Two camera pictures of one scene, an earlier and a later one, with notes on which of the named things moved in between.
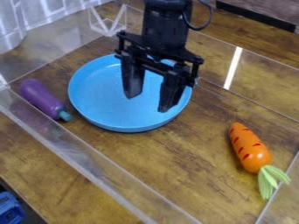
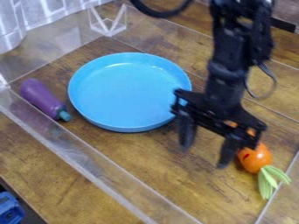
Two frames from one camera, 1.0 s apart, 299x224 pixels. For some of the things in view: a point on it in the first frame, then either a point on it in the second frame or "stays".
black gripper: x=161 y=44 to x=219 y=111
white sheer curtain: x=22 y=14 stays
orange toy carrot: x=253 y=157 stays
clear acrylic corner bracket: x=107 y=26 stays
